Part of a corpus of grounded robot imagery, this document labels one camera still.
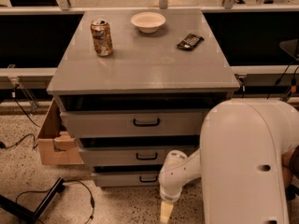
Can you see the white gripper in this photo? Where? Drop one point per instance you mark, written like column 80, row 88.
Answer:
column 169, row 192

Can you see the grey bottom drawer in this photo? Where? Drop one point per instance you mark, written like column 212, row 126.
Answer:
column 125, row 179

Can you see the grey drawer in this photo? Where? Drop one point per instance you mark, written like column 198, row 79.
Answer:
column 128, row 157
column 125, row 179
column 134, row 123

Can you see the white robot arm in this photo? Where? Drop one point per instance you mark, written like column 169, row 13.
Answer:
column 238, row 162

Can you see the grey middle drawer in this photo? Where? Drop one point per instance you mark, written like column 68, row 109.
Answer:
column 128, row 157

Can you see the grey top drawer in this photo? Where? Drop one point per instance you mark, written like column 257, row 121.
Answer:
column 134, row 123

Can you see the grey drawer cabinet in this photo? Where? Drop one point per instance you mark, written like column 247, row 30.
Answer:
column 145, row 72

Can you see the black stand leg left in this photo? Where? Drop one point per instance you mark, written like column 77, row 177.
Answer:
column 30, row 205

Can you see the cardboard box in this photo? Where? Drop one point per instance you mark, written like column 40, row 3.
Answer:
column 55, row 145

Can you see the person's bare leg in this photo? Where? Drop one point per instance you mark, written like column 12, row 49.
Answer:
column 290, row 166

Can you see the black snack wrapper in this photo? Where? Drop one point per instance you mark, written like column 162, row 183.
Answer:
column 190, row 42

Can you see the crumpled soda can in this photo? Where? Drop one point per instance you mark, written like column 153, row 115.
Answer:
column 102, row 40

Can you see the white paper bowl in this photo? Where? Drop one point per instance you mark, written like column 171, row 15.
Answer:
column 148, row 22

